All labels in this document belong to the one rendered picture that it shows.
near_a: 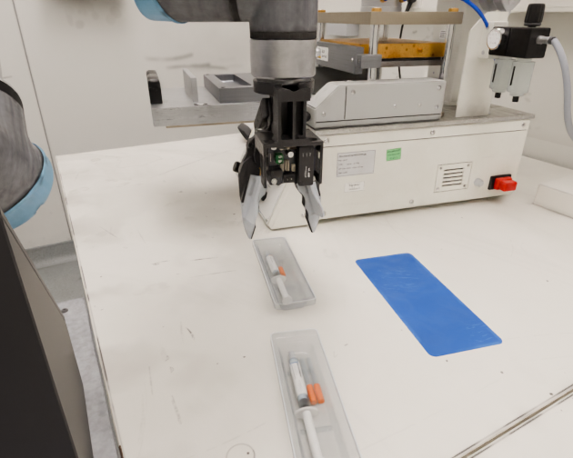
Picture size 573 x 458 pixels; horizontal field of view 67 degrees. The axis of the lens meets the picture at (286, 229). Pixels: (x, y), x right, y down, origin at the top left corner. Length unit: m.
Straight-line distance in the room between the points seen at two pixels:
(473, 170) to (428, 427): 0.60
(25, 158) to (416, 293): 0.50
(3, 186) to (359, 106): 0.55
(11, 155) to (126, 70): 1.78
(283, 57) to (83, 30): 1.77
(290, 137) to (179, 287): 0.28
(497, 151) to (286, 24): 0.60
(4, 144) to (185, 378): 0.29
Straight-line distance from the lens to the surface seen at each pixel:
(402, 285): 0.66
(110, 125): 2.26
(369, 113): 0.80
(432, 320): 0.60
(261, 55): 0.50
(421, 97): 0.84
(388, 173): 0.84
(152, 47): 2.26
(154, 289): 0.66
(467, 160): 0.94
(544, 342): 0.62
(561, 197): 1.01
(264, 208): 0.84
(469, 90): 0.91
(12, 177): 0.49
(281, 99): 0.48
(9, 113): 0.52
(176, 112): 0.76
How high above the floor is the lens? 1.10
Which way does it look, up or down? 26 degrees down
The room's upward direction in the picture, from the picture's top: straight up
